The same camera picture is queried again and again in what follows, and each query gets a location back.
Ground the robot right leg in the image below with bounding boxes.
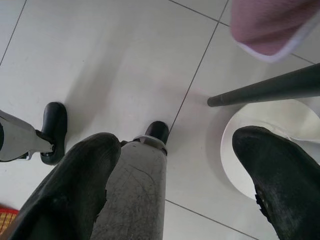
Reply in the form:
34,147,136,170
89,120,171,240

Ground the white round plastic bin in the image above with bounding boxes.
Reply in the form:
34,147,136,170
219,98,320,201

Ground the red patterned floor mat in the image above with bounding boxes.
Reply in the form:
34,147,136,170
0,203,20,240

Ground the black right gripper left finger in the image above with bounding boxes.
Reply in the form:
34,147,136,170
7,131,123,240

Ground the dark metal stand leg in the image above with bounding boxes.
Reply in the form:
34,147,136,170
206,62,320,108

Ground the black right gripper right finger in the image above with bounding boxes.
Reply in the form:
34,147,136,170
231,125,320,240

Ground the robot left leg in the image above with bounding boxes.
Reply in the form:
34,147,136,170
0,101,69,166

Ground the robot leg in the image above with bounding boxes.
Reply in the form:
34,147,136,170
89,120,171,240
0,101,69,166

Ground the pink fabric slipper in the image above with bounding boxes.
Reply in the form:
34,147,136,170
229,0,320,63

